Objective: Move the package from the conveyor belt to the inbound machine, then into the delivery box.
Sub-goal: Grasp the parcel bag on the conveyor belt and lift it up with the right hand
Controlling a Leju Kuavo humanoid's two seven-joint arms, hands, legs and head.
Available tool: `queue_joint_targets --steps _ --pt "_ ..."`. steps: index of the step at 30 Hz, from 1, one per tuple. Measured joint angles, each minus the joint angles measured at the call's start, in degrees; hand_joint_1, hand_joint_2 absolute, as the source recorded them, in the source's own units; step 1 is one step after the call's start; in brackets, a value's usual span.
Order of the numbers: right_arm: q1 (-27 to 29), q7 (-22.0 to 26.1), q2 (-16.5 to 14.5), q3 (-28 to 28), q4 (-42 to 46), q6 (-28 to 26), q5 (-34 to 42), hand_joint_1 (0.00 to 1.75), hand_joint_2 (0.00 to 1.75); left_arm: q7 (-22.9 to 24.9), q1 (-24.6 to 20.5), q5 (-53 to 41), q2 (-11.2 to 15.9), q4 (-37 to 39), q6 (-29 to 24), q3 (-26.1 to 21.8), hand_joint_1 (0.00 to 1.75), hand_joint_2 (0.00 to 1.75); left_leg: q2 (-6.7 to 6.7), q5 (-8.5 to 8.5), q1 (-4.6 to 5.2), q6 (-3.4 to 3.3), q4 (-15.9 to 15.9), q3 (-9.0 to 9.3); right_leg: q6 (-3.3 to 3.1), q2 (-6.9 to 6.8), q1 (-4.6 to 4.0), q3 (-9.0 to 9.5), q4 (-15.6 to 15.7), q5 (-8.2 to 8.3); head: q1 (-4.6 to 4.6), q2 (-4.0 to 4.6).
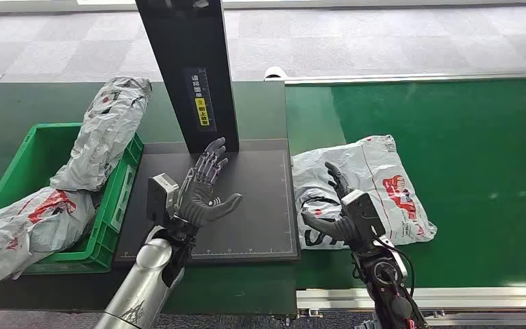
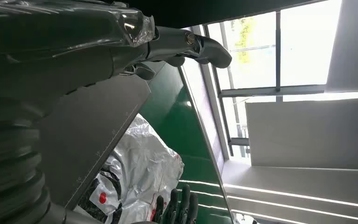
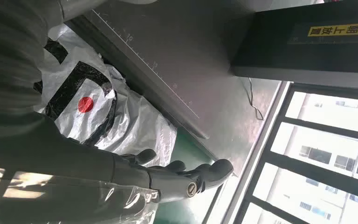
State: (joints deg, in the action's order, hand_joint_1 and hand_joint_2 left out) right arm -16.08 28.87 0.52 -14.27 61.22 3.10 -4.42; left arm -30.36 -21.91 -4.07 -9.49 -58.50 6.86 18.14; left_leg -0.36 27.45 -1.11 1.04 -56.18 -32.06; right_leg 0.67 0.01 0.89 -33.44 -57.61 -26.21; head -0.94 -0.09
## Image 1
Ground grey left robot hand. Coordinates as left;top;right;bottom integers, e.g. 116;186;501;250
177;137;243;228

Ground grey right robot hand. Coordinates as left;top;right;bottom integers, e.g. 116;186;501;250
301;162;362;243

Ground green conveyor belt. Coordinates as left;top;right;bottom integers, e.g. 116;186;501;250
284;77;526;290

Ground black scanner platform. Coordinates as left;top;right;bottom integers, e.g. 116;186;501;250
113;138;301;267

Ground black yellow column label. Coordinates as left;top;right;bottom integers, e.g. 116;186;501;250
182;66;218;134

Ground long crumpled grey mailer bag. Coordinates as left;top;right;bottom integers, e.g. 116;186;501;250
49;76;153;193

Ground black scanner column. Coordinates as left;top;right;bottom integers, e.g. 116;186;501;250
135;0;240;154

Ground green plastic crate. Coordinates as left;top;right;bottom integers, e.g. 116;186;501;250
0;122;145;275

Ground grey mailer bag, red print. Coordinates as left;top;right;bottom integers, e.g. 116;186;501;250
0;186;97;289

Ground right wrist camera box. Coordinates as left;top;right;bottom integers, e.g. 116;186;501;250
340;189;387;241

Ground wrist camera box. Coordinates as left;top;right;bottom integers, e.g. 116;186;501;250
340;189;387;241
146;173;181;227

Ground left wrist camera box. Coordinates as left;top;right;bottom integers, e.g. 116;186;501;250
146;173;181;227

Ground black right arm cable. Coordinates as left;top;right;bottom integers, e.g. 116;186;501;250
374;238;417;298

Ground aluminium conveyor side rail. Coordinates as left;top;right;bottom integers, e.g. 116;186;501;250
295;284;526;328
265;69;526;86

